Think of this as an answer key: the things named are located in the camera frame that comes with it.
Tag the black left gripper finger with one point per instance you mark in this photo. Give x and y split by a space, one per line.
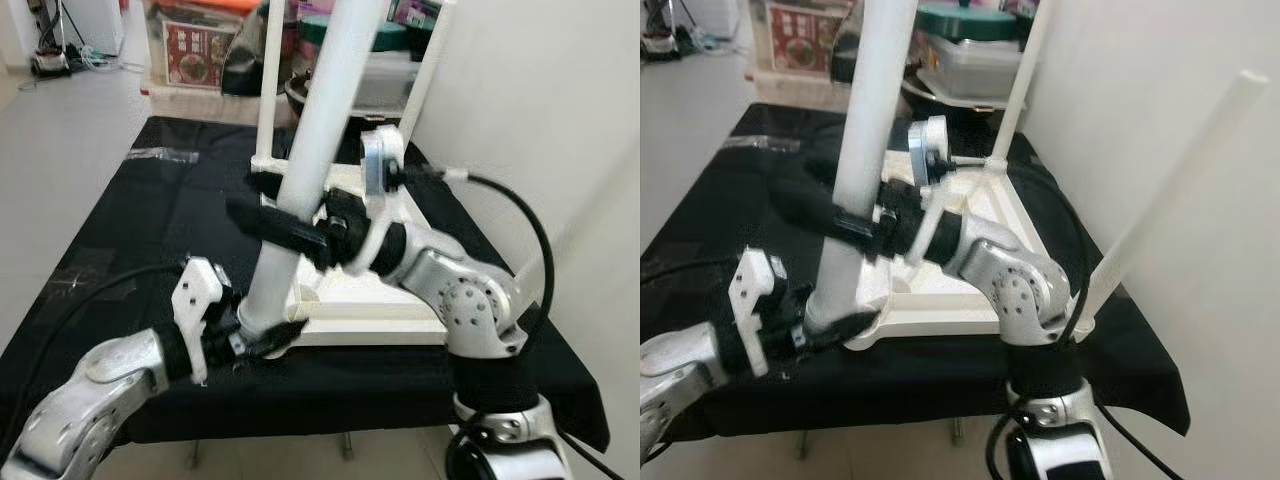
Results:
845 328
275 338

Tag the white plastic table leg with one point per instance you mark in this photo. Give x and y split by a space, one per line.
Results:
1020 90
430 70
330 100
1170 200
268 90
875 100
590 220

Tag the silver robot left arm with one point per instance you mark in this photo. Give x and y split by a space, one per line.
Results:
680 365
90 385

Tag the clear tape strip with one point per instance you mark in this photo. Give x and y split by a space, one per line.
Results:
760 143
160 155

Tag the beige cloth covered bench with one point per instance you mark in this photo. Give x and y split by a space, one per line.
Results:
200 105
800 90

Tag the white plastic table top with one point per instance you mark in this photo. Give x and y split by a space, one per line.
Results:
370 310
940 310

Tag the black tablecloth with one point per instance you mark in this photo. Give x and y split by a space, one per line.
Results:
720 200
150 200

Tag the black shiny bag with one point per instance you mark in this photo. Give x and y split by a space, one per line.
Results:
848 50
243 60

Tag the storage box with orange lid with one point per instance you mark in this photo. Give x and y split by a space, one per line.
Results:
190 55
795 40

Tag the clear plastic lidded container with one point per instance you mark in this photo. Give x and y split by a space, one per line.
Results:
390 80
975 70

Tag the clear tape patch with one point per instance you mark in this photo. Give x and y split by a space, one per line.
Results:
75 272

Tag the green pot lid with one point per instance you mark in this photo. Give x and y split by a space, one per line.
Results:
390 35
970 22

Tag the small vacuum cleaner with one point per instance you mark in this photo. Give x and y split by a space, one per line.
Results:
50 62
660 45

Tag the white household appliance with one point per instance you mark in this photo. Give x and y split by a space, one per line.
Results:
95 20

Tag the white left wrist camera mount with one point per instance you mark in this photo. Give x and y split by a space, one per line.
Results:
750 290
195 290

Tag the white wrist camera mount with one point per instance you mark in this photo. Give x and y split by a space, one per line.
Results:
930 150
750 290
195 290
380 160

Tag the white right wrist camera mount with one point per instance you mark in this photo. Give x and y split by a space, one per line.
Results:
380 160
930 150

